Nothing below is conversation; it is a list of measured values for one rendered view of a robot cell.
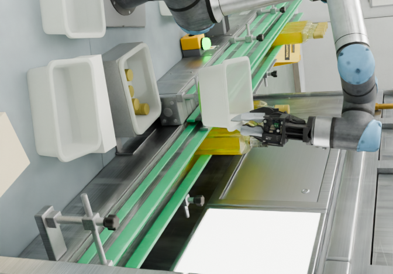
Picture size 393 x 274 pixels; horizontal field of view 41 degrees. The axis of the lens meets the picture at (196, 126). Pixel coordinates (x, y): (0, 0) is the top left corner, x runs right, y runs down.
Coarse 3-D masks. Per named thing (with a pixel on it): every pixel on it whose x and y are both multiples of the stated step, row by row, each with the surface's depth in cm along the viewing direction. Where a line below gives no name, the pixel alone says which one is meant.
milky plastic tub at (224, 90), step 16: (224, 64) 124; (240, 64) 144; (208, 80) 127; (224, 80) 124; (240, 80) 145; (208, 96) 128; (224, 96) 125; (240, 96) 145; (208, 112) 129; (224, 112) 127; (240, 112) 146
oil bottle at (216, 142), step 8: (208, 136) 158; (216, 136) 157; (224, 136) 156; (232, 136) 155; (240, 136) 154; (248, 136) 154; (208, 144) 157; (216, 144) 156; (224, 144) 155; (232, 144) 154; (240, 144) 153; (248, 144) 153; (200, 152) 159; (208, 152) 158; (216, 152) 157; (224, 152) 156; (232, 152) 156; (240, 152) 155
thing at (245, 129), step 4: (244, 124) 136; (248, 124) 136; (240, 128) 136; (244, 128) 135; (248, 128) 135; (252, 128) 134; (256, 128) 134; (260, 128) 134; (240, 132) 133; (244, 132) 133; (248, 132) 133; (252, 132) 133; (256, 132) 133; (260, 132) 133; (260, 136) 134
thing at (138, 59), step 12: (144, 48) 149; (120, 60) 136; (132, 60) 152; (144, 60) 151; (120, 72) 136; (144, 72) 153; (132, 84) 155; (144, 84) 154; (156, 84) 154; (144, 96) 156; (156, 96) 155; (132, 108) 141; (156, 108) 157; (132, 120) 142; (144, 120) 151
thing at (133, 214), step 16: (288, 16) 276; (256, 64) 211; (192, 128) 162; (176, 144) 153; (192, 144) 151; (160, 160) 145; (176, 160) 143; (160, 176) 137; (176, 176) 136; (144, 192) 131; (160, 192) 129; (128, 208) 124; (144, 208) 123; (128, 224) 118; (112, 240) 114; (128, 240) 112; (96, 256) 109; (112, 256) 108
